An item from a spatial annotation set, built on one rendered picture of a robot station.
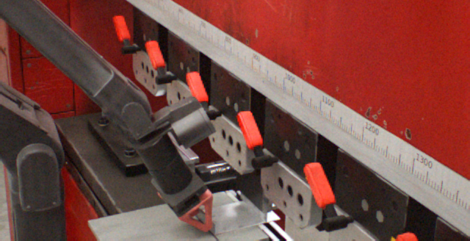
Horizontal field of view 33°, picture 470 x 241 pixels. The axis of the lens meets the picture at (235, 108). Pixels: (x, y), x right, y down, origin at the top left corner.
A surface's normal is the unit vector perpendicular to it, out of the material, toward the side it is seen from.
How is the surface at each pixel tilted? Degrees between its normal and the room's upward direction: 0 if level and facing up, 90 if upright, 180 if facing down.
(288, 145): 90
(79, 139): 0
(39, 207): 92
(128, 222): 0
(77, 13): 90
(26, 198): 92
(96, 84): 74
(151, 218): 0
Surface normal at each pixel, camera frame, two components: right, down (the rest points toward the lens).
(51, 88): 0.45, 0.35
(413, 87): -0.89, 0.15
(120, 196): 0.03, -0.93
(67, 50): 0.23, 0.18
